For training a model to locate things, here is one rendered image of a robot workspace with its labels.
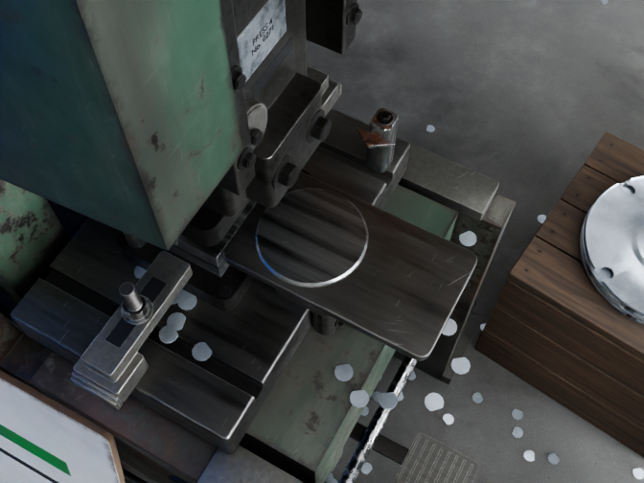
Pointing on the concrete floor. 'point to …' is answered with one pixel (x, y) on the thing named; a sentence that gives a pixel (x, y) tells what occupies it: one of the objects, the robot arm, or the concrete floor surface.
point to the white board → (51, 441)
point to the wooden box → (573, 312)
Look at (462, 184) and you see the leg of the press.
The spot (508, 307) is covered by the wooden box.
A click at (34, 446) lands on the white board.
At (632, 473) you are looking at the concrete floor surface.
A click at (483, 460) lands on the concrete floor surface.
